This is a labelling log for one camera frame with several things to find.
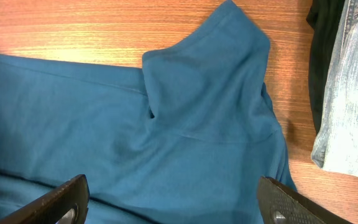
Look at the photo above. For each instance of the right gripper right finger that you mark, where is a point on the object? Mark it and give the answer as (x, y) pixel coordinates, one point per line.
(279, 204)

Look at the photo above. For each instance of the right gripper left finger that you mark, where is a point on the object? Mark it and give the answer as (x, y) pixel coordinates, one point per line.
(68, 203)

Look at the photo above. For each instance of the blue t-shirt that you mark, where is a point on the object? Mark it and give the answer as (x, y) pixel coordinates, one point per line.
(183, 139)

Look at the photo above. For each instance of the folded light blue jeans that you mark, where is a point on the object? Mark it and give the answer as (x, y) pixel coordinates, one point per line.
(335, 148)

